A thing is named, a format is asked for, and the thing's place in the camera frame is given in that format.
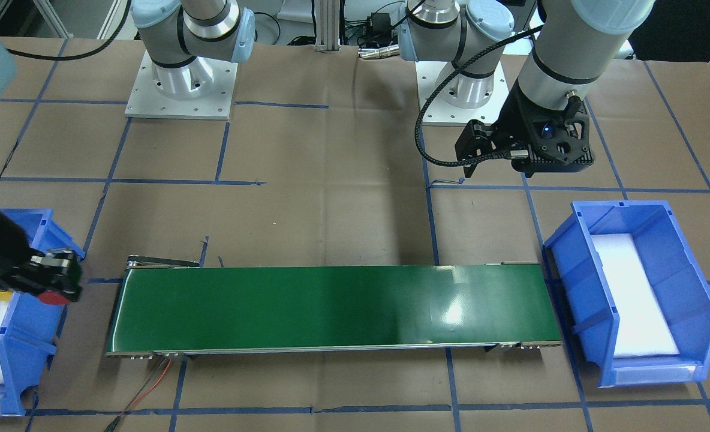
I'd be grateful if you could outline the red black wire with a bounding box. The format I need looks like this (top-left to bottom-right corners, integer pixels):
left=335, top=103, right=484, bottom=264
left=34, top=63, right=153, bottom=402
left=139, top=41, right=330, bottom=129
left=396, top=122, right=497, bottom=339
left=103, top=357, right=173, bottom=432

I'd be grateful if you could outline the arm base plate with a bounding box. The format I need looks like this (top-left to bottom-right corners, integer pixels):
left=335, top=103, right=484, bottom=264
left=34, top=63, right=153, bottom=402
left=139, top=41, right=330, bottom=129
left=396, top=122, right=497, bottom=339
left=416, top=61, right=509, bottom=126
left=125, top=53, right=238, bottom=121

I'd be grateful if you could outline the black power adapter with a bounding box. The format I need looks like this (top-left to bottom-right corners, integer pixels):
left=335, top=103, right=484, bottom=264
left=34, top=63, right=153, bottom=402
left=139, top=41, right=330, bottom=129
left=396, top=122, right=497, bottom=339
left=367, top=12, right=392, bottom=37

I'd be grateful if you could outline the green conveyor belt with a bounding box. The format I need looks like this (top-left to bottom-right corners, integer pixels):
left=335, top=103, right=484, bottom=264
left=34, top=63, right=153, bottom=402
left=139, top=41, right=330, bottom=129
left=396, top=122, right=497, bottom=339
left=106, top=263, right=562, bottom=358

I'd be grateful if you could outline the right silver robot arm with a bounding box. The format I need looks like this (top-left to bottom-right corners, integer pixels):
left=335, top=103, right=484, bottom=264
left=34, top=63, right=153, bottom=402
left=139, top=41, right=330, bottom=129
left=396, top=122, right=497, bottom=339
left=0, top=1, right=255, bottom=305

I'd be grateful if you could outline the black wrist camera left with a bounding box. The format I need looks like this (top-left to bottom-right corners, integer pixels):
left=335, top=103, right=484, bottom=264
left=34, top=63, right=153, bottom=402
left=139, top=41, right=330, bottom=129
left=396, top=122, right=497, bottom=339
left=512, top=91, right=595, bottom=178

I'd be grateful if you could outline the red push button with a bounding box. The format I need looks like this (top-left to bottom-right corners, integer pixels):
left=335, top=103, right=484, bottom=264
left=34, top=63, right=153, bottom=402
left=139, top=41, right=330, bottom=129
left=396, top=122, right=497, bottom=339
left=37, top=292, right=70, bottom=305

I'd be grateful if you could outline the aluminium frame post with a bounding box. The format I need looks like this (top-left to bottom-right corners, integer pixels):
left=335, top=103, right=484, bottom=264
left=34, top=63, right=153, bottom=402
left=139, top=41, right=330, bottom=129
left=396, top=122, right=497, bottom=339
left=311, top=1, right=345, bottom=52

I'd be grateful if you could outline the blue bin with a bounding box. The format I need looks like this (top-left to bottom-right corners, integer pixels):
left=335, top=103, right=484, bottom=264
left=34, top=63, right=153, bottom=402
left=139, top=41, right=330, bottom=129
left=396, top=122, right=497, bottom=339
left=0, top=208, right=85, bottom=416
left=545, top=200, right=710, bottom=388

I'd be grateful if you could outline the black braided cable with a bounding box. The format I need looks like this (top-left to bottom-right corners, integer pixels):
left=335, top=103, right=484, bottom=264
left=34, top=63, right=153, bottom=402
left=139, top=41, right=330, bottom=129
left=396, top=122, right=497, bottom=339
left=415, top=24, right=544, bottom=167

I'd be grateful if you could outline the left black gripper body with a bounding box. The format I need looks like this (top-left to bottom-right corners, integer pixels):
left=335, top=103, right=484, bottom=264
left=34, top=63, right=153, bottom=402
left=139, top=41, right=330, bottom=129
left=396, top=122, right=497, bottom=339
left=494, top=84, right=547, bottom=172

